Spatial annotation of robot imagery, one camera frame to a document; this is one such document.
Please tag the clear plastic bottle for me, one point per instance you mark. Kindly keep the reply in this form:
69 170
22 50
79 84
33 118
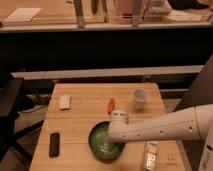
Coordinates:
150 155

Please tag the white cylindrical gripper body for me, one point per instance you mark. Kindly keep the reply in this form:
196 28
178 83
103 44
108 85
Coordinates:
119 115

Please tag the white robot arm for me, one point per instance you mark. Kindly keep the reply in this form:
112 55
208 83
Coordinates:
193 123

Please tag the orange carrot toy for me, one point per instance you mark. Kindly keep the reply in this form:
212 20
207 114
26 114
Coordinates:
111 105

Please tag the white paper sheet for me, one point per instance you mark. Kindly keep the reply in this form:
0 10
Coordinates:
22 15

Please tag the white paper cup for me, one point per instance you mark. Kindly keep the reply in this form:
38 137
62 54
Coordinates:
139 97

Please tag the green ceramic bowl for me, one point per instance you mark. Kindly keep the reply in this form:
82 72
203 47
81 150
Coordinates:
101 146

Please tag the white sponge block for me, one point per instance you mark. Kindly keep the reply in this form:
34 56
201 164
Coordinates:
64 102

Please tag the black phone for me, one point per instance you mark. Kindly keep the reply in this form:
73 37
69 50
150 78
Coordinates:
54 146

